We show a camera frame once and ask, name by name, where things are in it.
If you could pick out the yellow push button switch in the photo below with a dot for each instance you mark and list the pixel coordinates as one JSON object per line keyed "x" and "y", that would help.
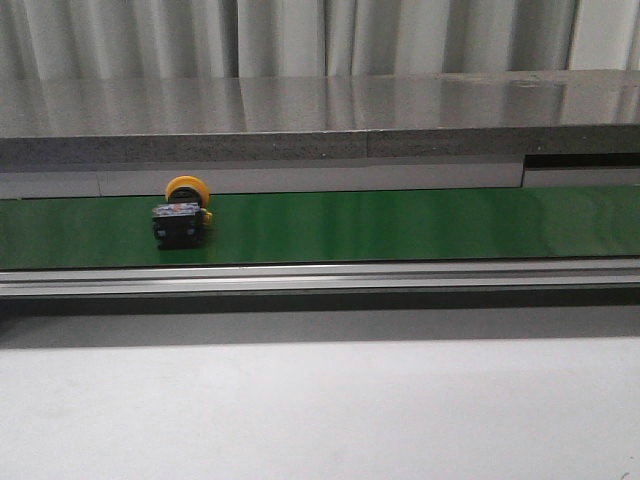
{"x": 182, "y": 220}

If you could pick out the green conveyor belt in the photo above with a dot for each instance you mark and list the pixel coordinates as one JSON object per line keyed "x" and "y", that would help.
{"x": 324, "y": 227}

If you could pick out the grey stone counter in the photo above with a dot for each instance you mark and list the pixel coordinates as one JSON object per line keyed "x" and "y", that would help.
{"x": 76, "y": 138}

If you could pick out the white pleated curtain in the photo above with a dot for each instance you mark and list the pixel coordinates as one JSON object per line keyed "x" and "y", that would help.
{"x": 50, "y": 40}

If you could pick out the aluminium conveyor frame rail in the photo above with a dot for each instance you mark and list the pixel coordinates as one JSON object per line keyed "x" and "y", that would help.
{"x": 320, "y": 278}

